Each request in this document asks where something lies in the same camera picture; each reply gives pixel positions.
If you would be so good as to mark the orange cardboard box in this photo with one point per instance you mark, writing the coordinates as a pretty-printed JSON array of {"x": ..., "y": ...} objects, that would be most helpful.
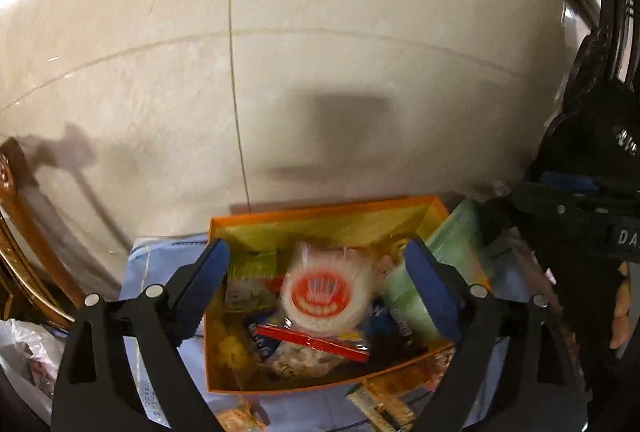
[{"x": 320, "y": 222}]

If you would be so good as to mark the light blue tablecloth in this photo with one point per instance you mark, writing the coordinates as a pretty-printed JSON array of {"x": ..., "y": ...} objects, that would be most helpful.
[{"x": 150, "y": 272}]

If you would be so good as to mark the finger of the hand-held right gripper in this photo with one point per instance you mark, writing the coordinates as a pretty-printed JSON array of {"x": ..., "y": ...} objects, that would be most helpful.
[
  {"x": 492, "y": 222},
  {"x": 570, "y": 183}
]

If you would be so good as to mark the red strip snack packet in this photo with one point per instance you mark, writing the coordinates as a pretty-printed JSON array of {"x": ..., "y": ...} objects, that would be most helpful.
[{"x": 315, "y": 342}]

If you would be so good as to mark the clear popcorn packet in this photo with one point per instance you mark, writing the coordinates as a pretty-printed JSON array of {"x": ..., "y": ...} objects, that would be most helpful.
[{"x": 300, "y": 362}]

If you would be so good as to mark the person's right hand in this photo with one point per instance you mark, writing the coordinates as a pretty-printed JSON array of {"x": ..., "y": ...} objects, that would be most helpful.
[{"x": 622, "y": 307}]

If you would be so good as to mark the blue snack packet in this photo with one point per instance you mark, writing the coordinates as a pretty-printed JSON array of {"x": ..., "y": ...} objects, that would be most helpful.
[{"x": 262, "y": 337}]

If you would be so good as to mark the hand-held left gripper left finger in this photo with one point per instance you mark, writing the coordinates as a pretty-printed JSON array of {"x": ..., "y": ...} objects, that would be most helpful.
[{"x": 205, "y": 282}]

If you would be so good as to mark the round white red-logo packet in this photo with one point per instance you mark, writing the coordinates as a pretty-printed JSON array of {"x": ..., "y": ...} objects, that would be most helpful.
[{"x": 325, "y": 287}]

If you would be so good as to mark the white plastic bag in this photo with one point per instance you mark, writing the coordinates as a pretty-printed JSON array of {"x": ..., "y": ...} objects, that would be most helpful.
[{"x": 30, "y": 357}]

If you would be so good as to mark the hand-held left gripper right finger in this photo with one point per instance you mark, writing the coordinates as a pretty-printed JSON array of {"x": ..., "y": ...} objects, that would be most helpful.
[{"x": 430, "y": 287}]

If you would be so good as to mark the pale green snack bag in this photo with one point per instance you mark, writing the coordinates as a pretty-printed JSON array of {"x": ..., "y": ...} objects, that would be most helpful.
[{"x": 435, "y": 237}]

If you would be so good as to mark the orange cracker packet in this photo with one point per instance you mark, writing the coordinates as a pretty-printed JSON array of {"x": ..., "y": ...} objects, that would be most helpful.
[{"x": 240, "y": 419}]

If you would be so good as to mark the yellow-green small packet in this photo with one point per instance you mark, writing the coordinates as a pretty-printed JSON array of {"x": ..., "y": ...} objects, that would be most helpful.
[{"x": 252, "y": 264}]

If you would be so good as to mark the dark carved chair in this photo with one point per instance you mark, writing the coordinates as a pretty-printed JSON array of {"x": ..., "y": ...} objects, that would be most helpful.
[{"x": 612, "y": 12}]

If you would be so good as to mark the beige snack bar packet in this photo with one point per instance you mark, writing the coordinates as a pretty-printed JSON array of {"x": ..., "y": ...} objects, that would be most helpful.
[{"x": 380, "y": 407}]

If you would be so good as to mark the brown wooden chair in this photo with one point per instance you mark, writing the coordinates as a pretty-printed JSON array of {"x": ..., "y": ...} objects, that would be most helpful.
[{"x": 30, "y": 222}]

